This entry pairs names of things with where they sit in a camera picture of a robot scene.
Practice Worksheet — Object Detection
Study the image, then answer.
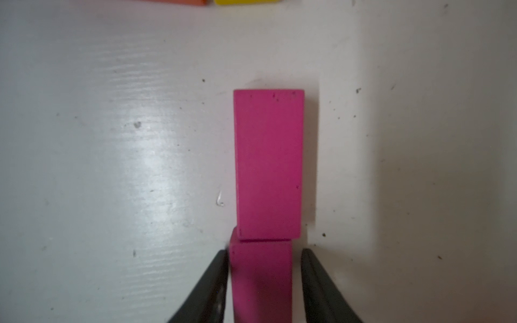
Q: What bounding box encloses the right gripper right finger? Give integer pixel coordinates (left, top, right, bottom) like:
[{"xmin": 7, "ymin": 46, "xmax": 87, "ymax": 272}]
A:
[{"xmin": 301, "ymin": 248, "xmax": 362, "ymax": 323}]

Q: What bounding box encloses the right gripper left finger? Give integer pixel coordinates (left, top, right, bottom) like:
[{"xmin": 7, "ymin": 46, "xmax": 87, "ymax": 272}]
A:
[{"xmin": 168, "ymin": 250, "xmax": 229, "ymax": 323}]

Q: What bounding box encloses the magenta block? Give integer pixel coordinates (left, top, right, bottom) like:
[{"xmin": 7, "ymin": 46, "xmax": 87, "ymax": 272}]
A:
[
  {"xmin": 229, "ymin": 229, "xmax": 293, "ymax": 323},
  {"xmin": 234, "ymin": 89, "xmax": 305, "ymax": 240}
]

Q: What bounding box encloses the orange block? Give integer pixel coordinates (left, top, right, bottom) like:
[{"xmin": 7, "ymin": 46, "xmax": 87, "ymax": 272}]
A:
[{"xmin": 151, "ymin": 0, "xmax": 207, "ymax": 6}]

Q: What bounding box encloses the yellow block in row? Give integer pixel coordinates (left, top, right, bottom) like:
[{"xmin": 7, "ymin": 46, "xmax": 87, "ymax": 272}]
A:
[{"xmin": 214, "ymin": 0, "xmax": 280, "ymax": 5}]

